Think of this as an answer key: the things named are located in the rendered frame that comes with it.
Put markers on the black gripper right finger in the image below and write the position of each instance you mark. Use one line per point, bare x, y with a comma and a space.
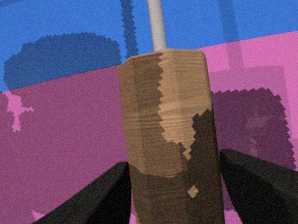
261, 192

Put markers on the tan-handled tool with grey metal shaft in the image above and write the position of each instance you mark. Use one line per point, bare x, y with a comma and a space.
170, 132

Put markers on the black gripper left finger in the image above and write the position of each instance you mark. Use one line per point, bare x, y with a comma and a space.
108, 200

